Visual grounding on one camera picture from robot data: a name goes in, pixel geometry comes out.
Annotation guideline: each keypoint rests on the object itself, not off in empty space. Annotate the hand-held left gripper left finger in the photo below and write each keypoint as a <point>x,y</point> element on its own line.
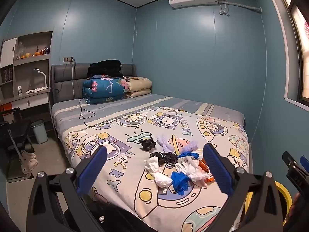
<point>93,166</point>

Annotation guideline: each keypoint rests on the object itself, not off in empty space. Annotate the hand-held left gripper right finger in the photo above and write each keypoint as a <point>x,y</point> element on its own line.
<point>218,169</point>

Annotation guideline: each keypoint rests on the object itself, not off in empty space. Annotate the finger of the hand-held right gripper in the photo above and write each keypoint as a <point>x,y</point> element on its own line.
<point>291,160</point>
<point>304,161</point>

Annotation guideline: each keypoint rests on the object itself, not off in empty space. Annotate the orange sock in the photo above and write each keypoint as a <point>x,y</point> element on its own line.
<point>204,166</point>

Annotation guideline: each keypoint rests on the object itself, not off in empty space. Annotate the yellow rimmed waste bin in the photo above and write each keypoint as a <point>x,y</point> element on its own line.
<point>283,191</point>

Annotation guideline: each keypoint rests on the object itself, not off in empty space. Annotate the white socks pile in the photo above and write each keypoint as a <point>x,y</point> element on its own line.
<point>193,171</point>

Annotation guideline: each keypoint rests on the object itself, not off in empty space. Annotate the blue sock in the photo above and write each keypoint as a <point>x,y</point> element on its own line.
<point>187,154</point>
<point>179,181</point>

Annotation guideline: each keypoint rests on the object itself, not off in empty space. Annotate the purple glove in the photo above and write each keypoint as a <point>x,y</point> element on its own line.
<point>190,147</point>

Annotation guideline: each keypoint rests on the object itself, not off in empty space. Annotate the black balled sock pair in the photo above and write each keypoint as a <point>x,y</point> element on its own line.
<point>147,145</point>

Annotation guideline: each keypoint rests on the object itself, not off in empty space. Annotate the light purple socks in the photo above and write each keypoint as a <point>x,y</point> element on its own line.
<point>163,141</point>

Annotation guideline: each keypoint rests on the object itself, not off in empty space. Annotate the person's right hand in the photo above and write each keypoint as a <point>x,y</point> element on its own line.
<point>295,206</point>

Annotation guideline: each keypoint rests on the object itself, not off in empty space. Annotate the white slipper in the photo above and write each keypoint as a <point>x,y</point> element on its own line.
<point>30,166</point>
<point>28,155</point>

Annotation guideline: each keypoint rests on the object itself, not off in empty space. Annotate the light blue waste bin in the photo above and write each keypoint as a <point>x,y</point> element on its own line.
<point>39,131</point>

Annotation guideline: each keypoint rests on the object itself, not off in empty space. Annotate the blue floral folded quilt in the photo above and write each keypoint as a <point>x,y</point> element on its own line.
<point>103,89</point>

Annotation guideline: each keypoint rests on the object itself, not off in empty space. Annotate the bed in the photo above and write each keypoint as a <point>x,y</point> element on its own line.
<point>144,104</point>

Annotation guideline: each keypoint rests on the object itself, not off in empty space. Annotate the black chair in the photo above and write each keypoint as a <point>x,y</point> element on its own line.
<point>17,130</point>

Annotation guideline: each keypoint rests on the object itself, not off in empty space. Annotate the grey padded headboard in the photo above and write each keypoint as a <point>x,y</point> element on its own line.
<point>65,77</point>

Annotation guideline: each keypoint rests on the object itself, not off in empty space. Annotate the beige folded quilt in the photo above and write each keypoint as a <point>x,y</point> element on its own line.
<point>138,84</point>

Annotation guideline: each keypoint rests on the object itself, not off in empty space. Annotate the white cloth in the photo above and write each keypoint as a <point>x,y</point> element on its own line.
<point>32,91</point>

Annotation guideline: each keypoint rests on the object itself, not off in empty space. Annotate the white desk lamp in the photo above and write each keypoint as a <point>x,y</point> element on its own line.
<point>44,79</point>

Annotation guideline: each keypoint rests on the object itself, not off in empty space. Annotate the black clothes pile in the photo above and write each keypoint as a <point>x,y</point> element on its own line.
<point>106,67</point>

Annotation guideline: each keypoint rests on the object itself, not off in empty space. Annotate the white remote control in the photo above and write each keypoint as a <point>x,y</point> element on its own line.
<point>19,90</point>

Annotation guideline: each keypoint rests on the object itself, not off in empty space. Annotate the grey shelf desk unit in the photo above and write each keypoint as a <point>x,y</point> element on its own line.
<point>44,59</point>

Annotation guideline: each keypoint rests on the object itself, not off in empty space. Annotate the row of dark books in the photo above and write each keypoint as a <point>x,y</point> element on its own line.
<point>7,75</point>

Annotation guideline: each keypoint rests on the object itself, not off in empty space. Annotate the window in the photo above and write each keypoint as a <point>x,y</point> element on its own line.
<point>299,21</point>

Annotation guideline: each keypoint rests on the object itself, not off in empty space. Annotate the wall socket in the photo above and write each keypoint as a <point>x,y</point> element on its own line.
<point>66,59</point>

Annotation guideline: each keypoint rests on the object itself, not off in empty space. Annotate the wrapped wall pipe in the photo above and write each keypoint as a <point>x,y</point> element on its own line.
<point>241,6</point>

